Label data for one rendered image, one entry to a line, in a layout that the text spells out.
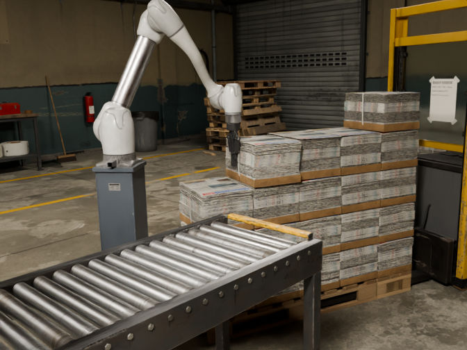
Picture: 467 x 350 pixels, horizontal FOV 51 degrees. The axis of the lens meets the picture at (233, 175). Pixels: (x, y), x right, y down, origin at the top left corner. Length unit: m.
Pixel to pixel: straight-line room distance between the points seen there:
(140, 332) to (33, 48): 8.11
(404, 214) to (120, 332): 2.32
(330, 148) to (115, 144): 1.20
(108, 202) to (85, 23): 7.45
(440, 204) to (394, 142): 0.80
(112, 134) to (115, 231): 0.48
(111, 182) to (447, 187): 2.30
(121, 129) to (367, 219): 1.58
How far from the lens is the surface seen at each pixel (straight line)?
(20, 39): 9.14
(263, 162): 2.59
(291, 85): 10.82
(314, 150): 2.79
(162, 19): 2.53
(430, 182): 3.79
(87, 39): 9.71
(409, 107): 3.20
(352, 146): 2.93
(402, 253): 3.38
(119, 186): 2.42
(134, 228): 2.45
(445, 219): 3.74
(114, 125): 2.40
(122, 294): 1.53
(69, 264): 1.79
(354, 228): 3.06
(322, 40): 10.39
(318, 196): 2.85
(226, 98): 2.66
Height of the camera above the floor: 1.42
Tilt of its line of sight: 11 degrees down
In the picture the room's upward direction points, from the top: 1 degrees counter-clockwise
